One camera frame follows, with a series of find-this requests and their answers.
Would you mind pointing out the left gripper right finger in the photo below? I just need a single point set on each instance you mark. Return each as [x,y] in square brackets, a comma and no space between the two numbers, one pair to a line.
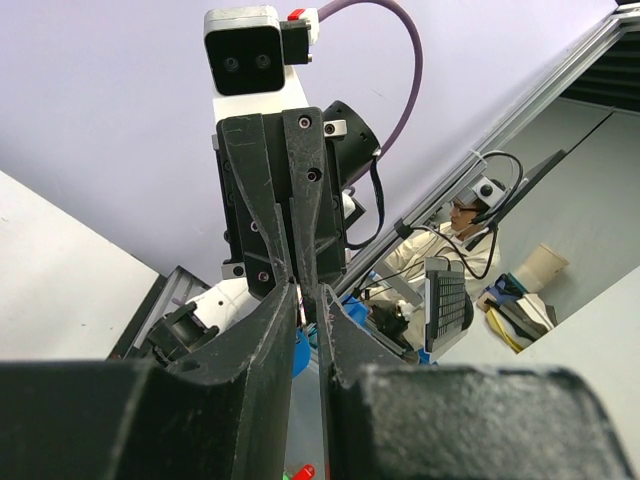
[386,419]

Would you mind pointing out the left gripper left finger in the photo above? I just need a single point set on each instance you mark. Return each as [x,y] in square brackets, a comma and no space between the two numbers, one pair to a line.
[220,412]

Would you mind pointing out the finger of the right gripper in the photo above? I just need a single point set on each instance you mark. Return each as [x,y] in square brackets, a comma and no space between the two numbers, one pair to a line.
[305,157]
[254,223]

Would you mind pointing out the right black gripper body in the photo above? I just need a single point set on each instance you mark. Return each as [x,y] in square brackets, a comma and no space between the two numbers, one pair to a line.
[330,230]

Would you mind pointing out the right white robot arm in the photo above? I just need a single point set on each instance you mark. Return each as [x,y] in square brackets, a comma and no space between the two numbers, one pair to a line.
[209,314]

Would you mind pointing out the blue plastic bin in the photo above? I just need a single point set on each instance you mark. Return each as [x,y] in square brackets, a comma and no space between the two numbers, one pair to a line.
[360,311]

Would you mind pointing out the seated person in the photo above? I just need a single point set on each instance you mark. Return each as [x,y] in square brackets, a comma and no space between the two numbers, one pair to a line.
[459,239]

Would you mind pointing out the black keyboard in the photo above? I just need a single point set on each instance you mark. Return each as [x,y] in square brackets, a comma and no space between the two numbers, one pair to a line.
[447,307]

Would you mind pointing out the dark monitor panel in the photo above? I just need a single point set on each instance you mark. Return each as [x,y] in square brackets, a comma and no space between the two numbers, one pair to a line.
[539,171]

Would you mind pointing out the beige cylindrical container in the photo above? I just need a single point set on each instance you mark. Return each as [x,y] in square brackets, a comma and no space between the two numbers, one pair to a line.
[539,268]

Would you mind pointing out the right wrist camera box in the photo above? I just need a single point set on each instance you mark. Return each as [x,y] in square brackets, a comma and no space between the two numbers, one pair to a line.
[244,50]

